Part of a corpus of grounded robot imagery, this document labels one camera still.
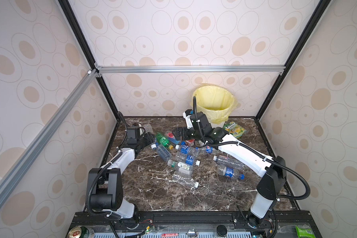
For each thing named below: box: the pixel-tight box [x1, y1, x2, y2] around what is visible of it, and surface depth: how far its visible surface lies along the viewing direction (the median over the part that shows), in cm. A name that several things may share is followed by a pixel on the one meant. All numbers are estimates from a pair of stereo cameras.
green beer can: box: [67, 226, 92, 238], surface depth 63 cm
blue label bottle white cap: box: [175, 144, 201, 157], surface depth 97 cm
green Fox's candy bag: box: [222, 120, 248, 139], surface depth 111 cm
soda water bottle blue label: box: [175, 152, 196, 166], surface depth 92 cm
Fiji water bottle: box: [150, 143, 173, 162], surface depth 96 cm
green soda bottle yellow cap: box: [155, 132, 174, 150], surface depth 102 cm
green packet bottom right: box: [295, 223, 316, 238], surface depth 71 cm
